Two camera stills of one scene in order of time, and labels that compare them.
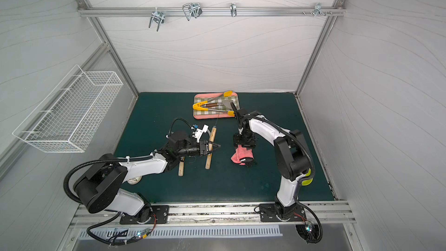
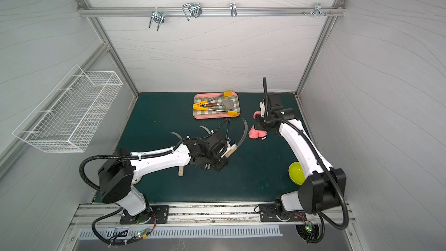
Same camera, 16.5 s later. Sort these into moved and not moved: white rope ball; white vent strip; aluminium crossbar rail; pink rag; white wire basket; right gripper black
Moved: right gripper black; pink rag
Not moved: white rope ball; white vent strip; aluminium crossbar rail; white wire basket
